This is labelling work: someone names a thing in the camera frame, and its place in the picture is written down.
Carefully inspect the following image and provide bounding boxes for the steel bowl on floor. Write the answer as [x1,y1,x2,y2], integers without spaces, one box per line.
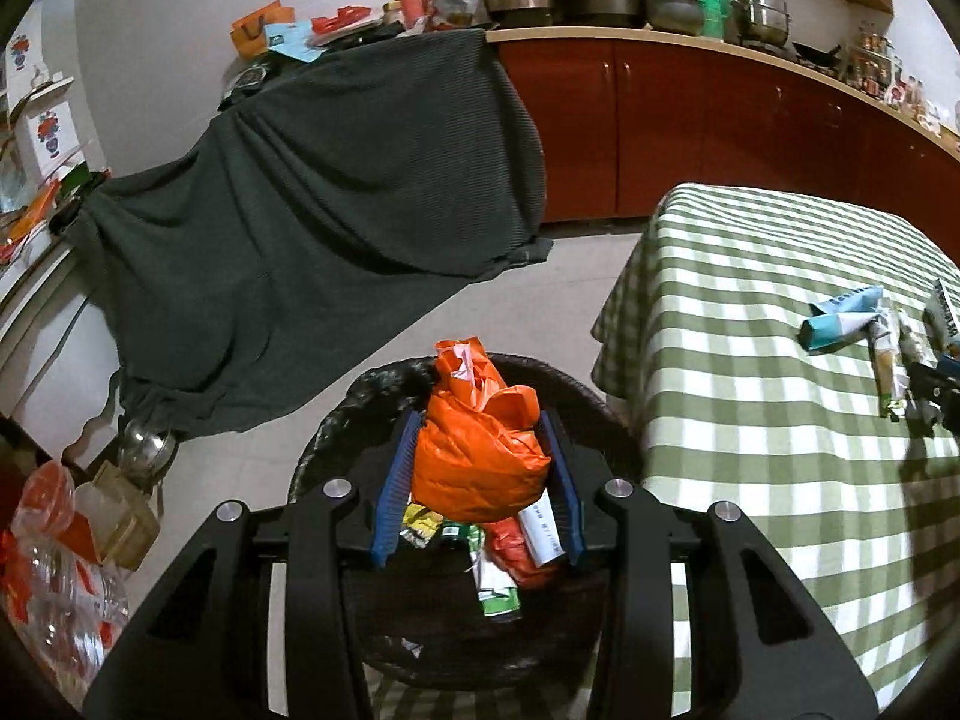
[118,416,177,488]

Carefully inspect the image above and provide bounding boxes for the light blue wrapper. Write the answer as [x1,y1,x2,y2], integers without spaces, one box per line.
[799,286,886,353]

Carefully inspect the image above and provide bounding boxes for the flower vase picture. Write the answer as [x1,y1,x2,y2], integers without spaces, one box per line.
[26,106,80,166]
[6,26,46,76]

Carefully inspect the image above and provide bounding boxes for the orange plastic bag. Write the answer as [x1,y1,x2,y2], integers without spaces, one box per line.
[412,337,552,526]

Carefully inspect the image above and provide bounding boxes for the yellow wrapper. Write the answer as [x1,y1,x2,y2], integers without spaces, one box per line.
[401,504,445,548]

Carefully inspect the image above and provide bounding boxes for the dark green cloth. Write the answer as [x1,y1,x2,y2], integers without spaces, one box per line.
[64,28,556,440]

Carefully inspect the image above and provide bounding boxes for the orange packet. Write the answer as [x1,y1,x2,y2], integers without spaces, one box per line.
[0,180,65,256]

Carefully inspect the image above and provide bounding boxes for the light blue paper bag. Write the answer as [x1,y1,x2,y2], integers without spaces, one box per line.
[262,22,320,65]

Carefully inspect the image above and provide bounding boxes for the red base cabinets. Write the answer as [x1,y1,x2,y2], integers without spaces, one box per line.
[487,28,960,271]

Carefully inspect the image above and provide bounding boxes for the black pressure cooker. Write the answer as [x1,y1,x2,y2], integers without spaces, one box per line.
[555,0,646,27]

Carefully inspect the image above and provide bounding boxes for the snack bag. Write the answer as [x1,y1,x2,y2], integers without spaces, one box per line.
[431,0,485,31]

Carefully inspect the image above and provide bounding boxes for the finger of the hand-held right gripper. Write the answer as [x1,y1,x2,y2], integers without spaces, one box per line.
[904,356,960,436]

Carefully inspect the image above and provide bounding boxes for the green white checked tablecloth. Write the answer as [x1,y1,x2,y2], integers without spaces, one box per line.
[371,181,960,720]

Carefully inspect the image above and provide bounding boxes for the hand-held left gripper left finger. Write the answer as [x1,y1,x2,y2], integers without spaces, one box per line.
[82,405,421,720]

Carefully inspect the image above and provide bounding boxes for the steel steamer pot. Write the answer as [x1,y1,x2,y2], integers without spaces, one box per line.
[731,0,792,46]

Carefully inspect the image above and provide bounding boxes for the green thermos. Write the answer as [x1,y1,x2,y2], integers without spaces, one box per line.
[691,0,727,42]

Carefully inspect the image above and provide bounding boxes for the black wok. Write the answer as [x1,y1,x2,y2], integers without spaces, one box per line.
[791,41,845,68]

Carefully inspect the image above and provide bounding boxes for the orange paper bag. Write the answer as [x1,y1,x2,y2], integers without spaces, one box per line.
[231,4,295,61]

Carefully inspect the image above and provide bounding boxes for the green white wrapper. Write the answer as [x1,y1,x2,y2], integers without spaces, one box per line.
[469,525,524,620]

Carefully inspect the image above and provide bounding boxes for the small cardboard box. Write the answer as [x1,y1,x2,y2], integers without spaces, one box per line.
[82,461,162,571]

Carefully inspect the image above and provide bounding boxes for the silver strip packet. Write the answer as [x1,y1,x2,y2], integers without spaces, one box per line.
[924,277,960,357]

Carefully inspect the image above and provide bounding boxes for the red flat packet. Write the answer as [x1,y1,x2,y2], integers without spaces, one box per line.
[311,6,376,35]

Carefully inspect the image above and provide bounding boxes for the trash bin with black bag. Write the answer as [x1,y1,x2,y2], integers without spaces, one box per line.
[289,354,646,691]

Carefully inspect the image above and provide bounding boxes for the clear plastic bottles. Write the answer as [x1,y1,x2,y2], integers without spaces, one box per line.
[0,532,128,698]

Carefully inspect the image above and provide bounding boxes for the white side cabinet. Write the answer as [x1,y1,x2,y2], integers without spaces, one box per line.
[0,232,125,458]

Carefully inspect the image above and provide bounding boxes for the row of condiment jars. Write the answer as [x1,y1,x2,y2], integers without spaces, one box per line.
[844,21,946,136]

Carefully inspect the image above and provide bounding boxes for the dark round object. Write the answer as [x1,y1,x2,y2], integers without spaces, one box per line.
[225,64,271,102]

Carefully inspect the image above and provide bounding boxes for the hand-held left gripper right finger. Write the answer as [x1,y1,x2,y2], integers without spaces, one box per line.
[536,412,878,720]

